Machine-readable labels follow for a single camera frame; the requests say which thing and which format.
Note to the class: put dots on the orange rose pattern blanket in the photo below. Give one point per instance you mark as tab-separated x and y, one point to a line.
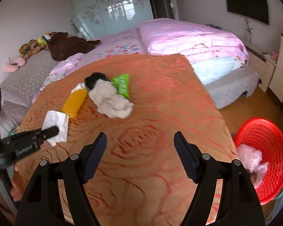
140	179

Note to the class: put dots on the person left hand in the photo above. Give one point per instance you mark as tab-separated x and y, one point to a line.
11	190

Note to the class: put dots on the green pea snack packet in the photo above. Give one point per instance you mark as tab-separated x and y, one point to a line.
121	83

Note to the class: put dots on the white paper bag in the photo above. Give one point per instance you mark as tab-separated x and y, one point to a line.
59	120

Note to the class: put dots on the white low tv cabinet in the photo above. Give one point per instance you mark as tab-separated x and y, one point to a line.
265	67

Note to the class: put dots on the beige cloth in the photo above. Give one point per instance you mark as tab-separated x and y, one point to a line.
109	102

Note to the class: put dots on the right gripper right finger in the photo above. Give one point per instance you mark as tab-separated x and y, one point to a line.
239	202

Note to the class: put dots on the red plastic mesh basket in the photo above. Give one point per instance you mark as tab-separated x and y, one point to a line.
265	136

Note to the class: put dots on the pink plush slippers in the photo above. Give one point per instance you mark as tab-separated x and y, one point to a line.
13	65

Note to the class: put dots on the glass sliding door wardrobe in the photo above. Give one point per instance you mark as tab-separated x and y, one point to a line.
99	18

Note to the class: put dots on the black wall television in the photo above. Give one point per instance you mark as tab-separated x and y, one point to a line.
255	9

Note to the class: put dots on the pink folded duvet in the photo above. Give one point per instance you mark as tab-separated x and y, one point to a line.
212	53

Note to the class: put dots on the black plastic bag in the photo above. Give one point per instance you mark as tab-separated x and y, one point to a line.
91	80

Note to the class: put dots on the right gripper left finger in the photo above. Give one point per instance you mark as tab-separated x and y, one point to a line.
41	202

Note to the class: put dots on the yellow green plush toy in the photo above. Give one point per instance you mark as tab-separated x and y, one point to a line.
35	45

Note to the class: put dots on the brown plush teddy bear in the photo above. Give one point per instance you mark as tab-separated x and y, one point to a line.
62	46

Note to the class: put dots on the pink floral bed sheet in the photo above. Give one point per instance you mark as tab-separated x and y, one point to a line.
123	43

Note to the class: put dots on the dark wooden door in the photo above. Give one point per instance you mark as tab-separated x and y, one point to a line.
161	0

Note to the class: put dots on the white tissue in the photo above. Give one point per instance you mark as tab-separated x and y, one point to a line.
79	86

